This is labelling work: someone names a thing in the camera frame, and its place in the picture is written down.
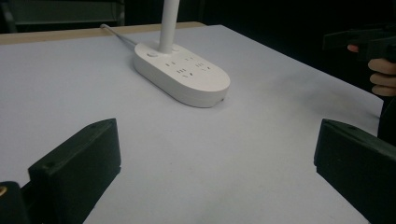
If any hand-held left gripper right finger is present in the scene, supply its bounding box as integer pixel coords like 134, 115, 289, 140
313, 118, 396, 224

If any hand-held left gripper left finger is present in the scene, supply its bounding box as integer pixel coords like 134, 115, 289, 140
27, 118, 122, 224

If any white desk lamp with sockets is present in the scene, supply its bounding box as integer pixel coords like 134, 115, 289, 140
134, 0, 232, 109

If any grey lamp cable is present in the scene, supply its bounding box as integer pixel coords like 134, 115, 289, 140
99, 23, 139, 49

